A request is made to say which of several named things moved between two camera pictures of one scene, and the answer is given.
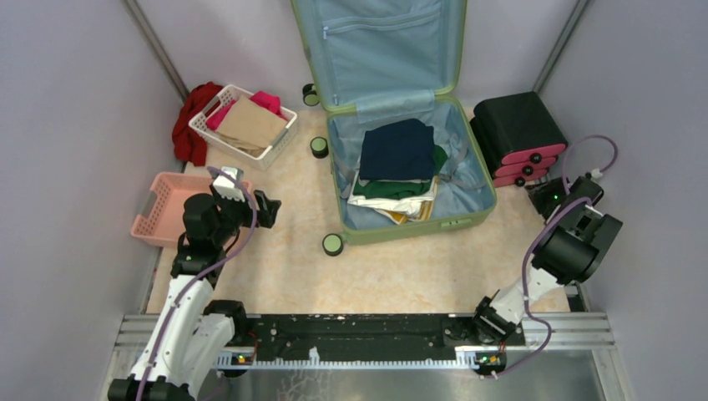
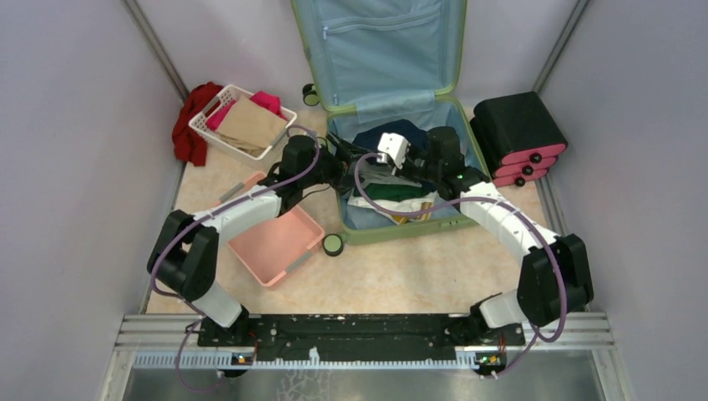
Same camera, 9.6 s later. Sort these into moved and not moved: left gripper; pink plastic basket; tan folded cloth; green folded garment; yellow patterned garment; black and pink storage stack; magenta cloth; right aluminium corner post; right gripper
Moved: right gripper; left gripper; pink plastic basket
Not moved: right aluminium corner post; yellow patterned garment; tan folded cloth; black and pink storage stack; green folded garment; magenta cloth
